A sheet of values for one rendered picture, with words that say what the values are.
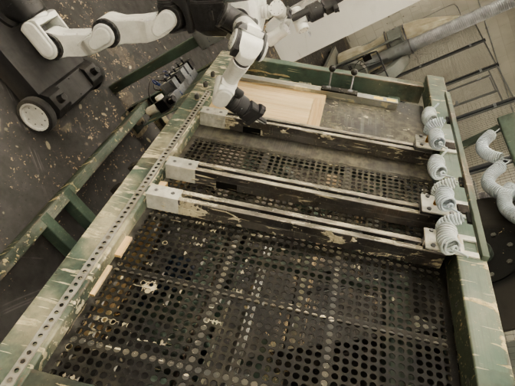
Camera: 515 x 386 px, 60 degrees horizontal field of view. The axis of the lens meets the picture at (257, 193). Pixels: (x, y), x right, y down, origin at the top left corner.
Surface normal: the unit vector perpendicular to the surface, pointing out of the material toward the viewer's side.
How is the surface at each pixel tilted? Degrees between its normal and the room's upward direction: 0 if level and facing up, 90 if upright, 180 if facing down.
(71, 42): 90
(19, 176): 0
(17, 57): 0
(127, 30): 90
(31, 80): 0
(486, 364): 54
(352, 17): 90
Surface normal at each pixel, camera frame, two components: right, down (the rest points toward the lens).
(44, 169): 0.83, -0.29
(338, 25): -0.26, 0.54
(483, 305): 0.07, -0.77
